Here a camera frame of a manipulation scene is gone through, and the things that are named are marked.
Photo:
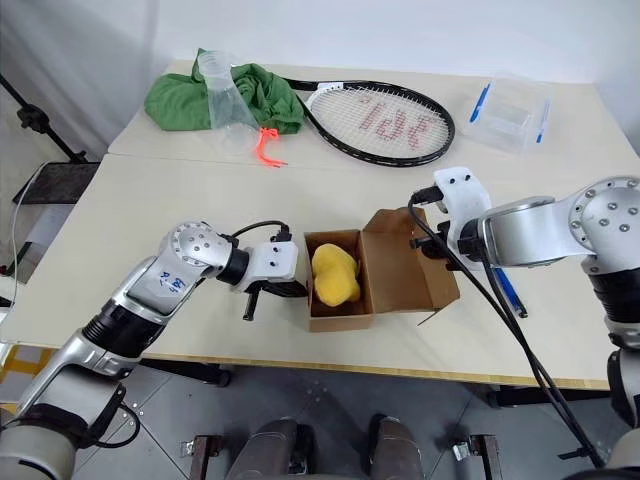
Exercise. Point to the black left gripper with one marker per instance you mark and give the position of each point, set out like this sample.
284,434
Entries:
257,295

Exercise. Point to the black table leg frame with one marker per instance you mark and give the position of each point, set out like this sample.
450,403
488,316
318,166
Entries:
540,396
200,372

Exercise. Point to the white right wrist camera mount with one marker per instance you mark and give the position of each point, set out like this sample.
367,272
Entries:
462,200

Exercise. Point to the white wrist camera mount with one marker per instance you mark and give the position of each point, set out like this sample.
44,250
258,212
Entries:
272,260
462,200

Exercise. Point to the brown cardboard box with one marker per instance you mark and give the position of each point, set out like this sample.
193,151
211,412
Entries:
395,270

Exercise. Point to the black tennis racket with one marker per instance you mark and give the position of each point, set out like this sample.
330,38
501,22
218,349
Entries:
350,149

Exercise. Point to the black tripod stand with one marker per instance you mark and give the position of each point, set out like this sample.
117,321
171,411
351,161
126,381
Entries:
35,120

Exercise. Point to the yellow soft item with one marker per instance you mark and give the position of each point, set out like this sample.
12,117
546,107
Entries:
335,275

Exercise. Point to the orange lace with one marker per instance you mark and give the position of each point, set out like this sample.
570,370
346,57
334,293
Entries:
262,147

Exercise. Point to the green cloth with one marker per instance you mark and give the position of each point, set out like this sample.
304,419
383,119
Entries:
175,102

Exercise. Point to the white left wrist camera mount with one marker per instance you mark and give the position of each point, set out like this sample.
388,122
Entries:
272,260

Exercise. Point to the clear container with blue clips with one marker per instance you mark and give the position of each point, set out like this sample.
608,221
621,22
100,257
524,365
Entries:
510,117

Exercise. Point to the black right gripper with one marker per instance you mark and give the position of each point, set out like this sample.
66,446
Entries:
432,247

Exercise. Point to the blue pen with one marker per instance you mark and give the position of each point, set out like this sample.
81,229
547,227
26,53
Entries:
510,295

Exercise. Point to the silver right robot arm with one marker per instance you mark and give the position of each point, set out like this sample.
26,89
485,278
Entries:
540,235

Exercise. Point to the clear plastic flask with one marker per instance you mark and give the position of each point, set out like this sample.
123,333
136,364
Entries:
225,105

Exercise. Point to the metal caster bracket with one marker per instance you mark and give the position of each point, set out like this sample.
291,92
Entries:
482,452
202,452

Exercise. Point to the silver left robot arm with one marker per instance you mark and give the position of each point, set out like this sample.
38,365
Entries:
125,310

